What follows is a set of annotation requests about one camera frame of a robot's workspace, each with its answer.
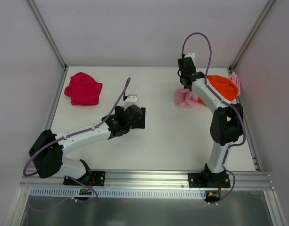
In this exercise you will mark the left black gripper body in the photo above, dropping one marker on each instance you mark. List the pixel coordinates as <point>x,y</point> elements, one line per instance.
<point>140,118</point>

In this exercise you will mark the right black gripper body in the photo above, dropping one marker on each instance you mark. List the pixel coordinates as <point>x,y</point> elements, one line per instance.
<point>183,65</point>

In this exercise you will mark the pink t shirt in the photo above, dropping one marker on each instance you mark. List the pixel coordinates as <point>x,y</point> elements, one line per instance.
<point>186,99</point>

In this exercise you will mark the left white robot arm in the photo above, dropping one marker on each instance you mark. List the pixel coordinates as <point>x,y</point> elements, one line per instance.
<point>49,152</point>

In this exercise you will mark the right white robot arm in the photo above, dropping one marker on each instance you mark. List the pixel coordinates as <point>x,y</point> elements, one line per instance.
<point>225,130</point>

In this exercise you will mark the orange t shirt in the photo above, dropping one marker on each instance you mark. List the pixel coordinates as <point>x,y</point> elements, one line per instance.
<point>229,87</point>

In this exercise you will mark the red t shirt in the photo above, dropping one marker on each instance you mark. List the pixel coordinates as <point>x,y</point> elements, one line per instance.
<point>83,90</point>

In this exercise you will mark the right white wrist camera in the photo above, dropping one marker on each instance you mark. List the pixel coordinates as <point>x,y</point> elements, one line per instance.
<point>192,56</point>

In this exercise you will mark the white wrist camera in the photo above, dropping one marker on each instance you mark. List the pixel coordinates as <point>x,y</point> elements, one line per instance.
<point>130,100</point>
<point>192,56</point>

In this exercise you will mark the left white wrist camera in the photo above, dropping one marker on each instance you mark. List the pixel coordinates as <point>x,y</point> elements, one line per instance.
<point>130,100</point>

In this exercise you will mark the aluminium front rail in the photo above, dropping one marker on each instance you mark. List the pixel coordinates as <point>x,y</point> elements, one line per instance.
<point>157,179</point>

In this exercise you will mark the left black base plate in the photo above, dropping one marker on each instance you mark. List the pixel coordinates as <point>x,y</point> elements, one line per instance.
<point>97,177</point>

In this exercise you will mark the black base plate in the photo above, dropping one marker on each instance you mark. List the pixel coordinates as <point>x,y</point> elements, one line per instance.
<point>214,180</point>
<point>97,177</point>

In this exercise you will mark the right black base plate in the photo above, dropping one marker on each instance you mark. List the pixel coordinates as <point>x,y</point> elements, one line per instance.
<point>214,180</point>

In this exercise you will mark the left aluminium side rail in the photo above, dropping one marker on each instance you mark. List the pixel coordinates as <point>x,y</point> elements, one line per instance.
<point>55,100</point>

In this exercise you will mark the aluminium side rail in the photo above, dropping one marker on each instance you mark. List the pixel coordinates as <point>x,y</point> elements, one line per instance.
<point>250,141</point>
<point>55,100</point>

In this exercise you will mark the right aluminium side rail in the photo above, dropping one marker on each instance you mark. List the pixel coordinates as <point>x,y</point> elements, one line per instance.
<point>250,141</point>

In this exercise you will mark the right aluminium frame post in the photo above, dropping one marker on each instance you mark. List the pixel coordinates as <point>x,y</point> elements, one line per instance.
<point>259,21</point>

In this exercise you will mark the aluminium frame post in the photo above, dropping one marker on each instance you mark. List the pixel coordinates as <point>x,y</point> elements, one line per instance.
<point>259,21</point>
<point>38,17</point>

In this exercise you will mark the white slotted cable duct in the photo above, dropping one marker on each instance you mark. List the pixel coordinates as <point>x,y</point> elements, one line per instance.
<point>118,193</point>

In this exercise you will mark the left aluminium frame post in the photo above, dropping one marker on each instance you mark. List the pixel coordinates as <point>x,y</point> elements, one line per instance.
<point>38,17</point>

